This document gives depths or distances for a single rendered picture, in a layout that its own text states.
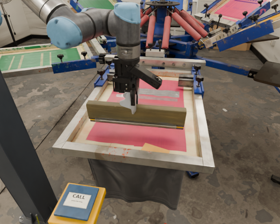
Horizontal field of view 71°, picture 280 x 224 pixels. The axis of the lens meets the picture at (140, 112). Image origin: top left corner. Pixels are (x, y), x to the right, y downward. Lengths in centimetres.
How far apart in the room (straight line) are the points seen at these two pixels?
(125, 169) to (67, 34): 61
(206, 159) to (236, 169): 142
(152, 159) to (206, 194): 122
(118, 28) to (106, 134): 44
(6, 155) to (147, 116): 81
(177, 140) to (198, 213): 102
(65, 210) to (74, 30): 49
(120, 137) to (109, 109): 14
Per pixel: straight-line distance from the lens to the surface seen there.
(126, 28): 60
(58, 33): 55
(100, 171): 99
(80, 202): 66
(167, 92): 114
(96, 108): 78
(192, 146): 82
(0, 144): 122
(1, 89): 116
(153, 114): 74
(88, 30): 58
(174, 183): 96
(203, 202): 183
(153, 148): 79
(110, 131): 87
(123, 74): 68
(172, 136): 85
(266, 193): 209
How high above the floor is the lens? 152
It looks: 35 degrees down
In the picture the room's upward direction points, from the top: straight up
